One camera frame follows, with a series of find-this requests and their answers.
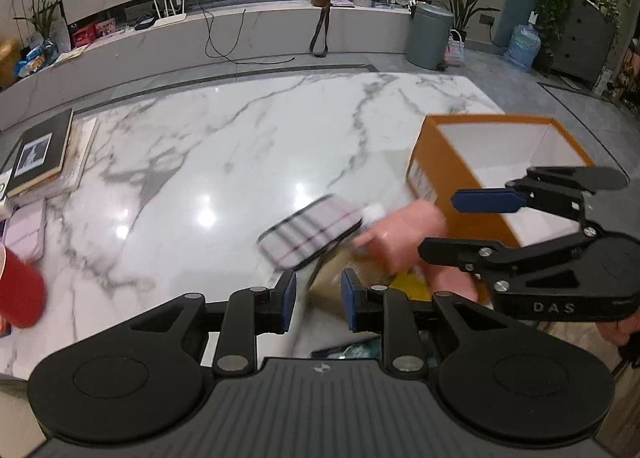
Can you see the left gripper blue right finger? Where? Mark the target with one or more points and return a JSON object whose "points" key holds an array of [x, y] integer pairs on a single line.
{"points": [[389, 313]]}

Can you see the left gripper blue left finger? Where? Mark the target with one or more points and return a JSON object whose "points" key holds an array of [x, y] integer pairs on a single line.
{"points": [[248, 313]]}

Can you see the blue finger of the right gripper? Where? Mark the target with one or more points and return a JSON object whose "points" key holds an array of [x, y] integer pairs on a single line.
{"points": [[488, 200]]}

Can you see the plaid glasses case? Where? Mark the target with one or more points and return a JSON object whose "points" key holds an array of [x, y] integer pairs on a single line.
{"points": [[301, 237]]}

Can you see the person right hand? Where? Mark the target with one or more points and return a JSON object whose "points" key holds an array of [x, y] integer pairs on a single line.
{"points": [[620, 332]]}

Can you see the yellow package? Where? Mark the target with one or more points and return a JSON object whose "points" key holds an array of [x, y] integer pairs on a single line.
{"points": [[413, 283]]}

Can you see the orange cardboard box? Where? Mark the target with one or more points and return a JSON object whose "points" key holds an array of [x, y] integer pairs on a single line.
{"points": [[473, 151]]}

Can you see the pastel woven handbag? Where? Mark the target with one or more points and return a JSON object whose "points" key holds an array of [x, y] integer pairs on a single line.
{"points": [[455, 50]]}

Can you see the blue water jug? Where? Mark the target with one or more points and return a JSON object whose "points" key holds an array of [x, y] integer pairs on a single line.
{"points": [[524, 44]]}

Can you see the grey pedal trash bin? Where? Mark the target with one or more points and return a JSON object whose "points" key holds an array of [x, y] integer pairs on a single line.
{"points": [[428, 35]]}

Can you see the green potted plant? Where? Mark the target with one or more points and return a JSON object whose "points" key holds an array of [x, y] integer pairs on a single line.
{"points": [[465, 3]]}

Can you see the red paper cup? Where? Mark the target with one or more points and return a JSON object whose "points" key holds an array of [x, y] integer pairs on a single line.
{"points": [[22, 293]]}

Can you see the pink small case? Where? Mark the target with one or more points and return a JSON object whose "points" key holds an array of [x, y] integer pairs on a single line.
{"points": [[24, 234]]}

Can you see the black cover book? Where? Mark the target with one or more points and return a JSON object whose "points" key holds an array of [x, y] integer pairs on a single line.
{"points": [[41, 153]]}

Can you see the white wifi router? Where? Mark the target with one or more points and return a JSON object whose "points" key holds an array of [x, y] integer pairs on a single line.
{"points": [[169, 12]]}

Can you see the brown camera bag with strap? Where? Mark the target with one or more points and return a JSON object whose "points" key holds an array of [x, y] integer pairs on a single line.
{"points": [[321, 27]]}

